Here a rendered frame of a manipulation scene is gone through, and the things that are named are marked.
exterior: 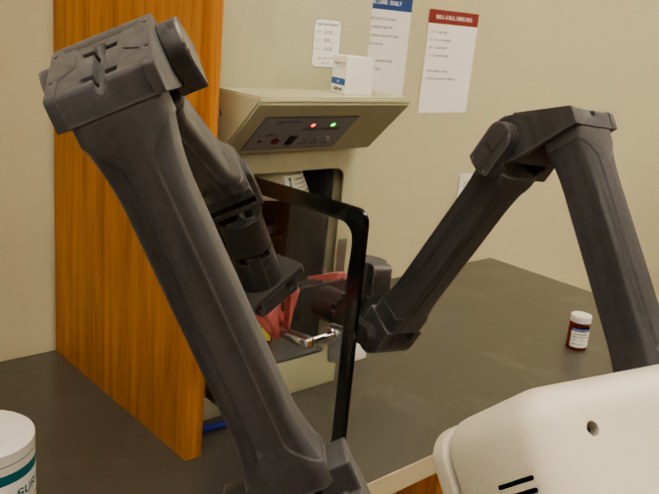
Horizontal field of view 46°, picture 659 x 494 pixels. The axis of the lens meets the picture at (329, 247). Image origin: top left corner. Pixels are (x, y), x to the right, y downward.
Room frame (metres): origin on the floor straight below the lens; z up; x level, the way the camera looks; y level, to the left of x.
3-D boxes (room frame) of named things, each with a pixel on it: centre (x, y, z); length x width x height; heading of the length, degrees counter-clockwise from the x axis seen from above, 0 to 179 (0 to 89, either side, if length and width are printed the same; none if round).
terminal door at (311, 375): (1.09, 0.07, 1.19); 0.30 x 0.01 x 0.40; 48
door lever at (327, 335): (1.02, 0.03, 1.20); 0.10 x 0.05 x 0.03; 48
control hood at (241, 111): (1.27, 0.04, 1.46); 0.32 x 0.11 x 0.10; 133
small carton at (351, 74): (1.31, -0.01, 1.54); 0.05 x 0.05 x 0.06; 28
